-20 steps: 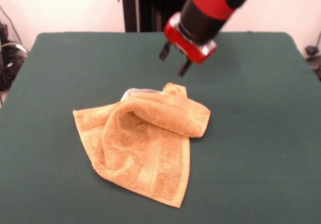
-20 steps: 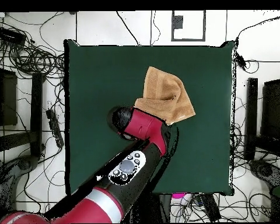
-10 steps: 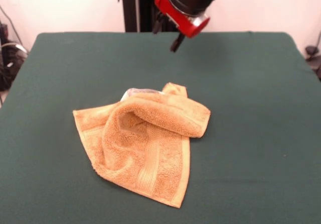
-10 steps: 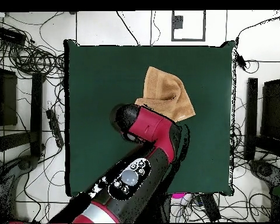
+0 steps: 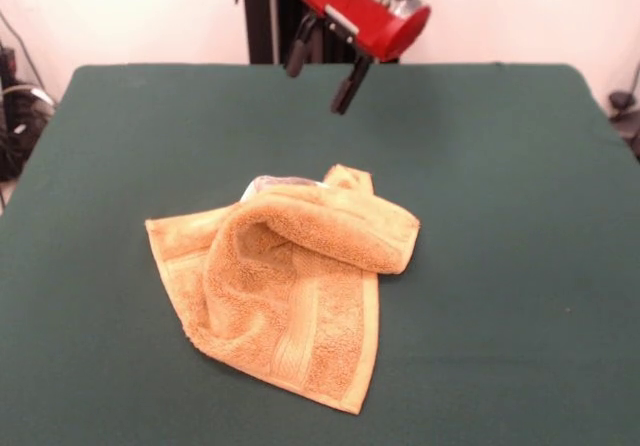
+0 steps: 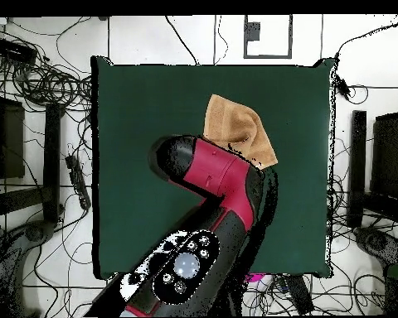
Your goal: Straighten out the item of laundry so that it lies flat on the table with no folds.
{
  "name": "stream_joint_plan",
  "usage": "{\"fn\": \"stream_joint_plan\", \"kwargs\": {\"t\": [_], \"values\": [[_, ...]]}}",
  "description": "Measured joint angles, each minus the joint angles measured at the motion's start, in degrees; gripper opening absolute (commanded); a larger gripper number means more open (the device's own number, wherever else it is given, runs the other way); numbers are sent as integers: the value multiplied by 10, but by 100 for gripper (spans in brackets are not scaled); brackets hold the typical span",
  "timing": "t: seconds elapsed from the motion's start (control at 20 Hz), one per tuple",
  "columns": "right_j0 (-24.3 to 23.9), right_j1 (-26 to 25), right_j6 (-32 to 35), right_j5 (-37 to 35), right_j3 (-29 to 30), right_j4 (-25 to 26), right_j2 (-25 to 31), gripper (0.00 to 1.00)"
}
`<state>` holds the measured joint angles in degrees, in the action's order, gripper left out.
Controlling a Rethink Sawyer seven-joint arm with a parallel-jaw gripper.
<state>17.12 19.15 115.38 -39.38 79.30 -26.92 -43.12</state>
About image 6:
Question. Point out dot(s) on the dark grey stand base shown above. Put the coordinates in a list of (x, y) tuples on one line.
[(33, 233), (378, 243)]

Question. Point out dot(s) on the pink object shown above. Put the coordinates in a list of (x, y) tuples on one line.
[(255, 277)]

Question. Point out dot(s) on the black electronics box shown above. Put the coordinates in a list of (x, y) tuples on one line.
[(15, 51)]

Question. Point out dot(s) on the dark grey square plate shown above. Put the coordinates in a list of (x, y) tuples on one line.
[(253, 31)]

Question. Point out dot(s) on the dark green table cloth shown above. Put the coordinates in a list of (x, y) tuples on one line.
[(136, 116)]

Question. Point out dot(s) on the black power strip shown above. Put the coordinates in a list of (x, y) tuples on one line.
[(78, 182)]

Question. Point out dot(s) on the black frame furniture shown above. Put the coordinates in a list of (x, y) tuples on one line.
[(358, 165), (51, 149)]

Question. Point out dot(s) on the orange terry towel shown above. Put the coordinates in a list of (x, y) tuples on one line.
[(232, 126)]

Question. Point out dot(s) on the black power adapter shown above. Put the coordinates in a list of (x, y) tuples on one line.
[(343, 87)]

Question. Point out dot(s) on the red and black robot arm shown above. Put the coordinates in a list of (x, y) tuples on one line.
[(219, 165)]

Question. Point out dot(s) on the grey square frame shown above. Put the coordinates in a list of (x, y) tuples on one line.
[(268, 57)]

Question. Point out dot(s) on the black flat bar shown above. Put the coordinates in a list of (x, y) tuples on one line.
[(298, 294)]

